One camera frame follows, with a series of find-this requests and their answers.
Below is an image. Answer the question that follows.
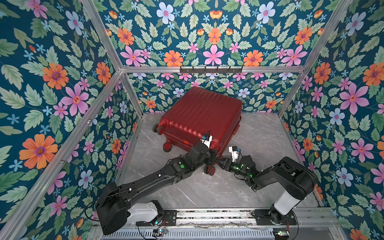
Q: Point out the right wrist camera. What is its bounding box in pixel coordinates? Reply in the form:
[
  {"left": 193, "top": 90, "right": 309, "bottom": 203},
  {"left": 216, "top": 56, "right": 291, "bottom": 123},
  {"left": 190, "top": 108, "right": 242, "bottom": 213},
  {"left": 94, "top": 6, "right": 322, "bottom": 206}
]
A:
[{"left": 229, "top": 146, "right": 242, "bottom": 162}]

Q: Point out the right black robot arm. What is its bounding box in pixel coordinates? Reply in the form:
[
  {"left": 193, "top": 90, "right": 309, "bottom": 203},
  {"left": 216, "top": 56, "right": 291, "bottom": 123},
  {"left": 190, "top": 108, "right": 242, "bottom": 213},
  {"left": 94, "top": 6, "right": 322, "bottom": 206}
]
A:
[{"left": 217, "top": 156, "right": 318, "bottom": 223}]

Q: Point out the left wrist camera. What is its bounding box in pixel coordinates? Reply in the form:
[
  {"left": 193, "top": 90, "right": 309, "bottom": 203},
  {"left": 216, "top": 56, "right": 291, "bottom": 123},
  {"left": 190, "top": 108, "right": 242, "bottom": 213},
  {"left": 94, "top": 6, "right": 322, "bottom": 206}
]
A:
[{"left": 201, "top": 133, "right": 213, "bottom": 149}]

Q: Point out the white slotted cable duct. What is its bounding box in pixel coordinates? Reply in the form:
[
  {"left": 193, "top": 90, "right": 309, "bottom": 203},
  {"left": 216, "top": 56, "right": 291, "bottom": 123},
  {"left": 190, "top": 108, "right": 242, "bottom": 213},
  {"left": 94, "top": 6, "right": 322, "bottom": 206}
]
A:
[{"left": 102, "top": 229, "right": 275, "bottom": 240}]

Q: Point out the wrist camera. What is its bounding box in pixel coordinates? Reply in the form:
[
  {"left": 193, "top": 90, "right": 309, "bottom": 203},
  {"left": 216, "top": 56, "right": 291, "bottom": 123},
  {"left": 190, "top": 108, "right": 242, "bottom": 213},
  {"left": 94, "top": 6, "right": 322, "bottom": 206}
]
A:
[
  {"left": 201, "top": 133, "right": 213, "bottom": 149},
  {"left": 229, "top": 146, "right": 242, "bottom": 162}
]

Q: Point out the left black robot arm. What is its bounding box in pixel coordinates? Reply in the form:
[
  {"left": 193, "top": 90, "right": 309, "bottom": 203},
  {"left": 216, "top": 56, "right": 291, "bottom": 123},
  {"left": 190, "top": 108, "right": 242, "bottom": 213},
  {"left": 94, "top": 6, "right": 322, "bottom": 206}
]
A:
[{"left": 95, "top": 143, "right": 218, "bottom": 235}]

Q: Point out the red hard-shell suitcase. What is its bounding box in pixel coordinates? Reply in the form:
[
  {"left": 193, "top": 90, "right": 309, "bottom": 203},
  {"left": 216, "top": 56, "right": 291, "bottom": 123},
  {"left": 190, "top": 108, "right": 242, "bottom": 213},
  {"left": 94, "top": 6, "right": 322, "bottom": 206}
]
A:
[{"left": 153, "top": 87, "right": 243, "bottom": 175}]

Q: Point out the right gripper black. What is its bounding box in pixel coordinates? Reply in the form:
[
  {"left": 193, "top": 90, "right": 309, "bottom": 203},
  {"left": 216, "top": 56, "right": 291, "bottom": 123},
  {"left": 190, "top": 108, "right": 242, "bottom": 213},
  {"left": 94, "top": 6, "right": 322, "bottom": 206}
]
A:
[{"left": 217, "top": 158, "right": 250, "bottom": 180}]

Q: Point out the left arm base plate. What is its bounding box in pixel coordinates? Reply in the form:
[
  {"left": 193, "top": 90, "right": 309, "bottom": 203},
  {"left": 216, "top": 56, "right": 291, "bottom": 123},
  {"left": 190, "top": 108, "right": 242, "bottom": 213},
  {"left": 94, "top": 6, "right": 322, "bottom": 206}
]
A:
[{"left": 136, "top": 210, "right": 178, "bottom": 227}]

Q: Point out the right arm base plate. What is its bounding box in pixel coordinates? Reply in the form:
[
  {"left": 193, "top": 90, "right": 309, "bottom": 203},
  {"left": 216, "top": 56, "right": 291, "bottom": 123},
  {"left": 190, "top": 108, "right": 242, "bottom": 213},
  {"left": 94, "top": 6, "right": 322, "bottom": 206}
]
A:
[{"left": 251, "top": 209, "right": 298, "bottom": 226}]

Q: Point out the aluminium cage frame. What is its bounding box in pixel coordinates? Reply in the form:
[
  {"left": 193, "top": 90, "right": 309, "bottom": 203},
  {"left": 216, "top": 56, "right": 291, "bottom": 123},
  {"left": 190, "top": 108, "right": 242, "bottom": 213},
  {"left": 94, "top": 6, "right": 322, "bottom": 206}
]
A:
[{"left": 1, "top": 1, "right": 342, "bottom": 240}]

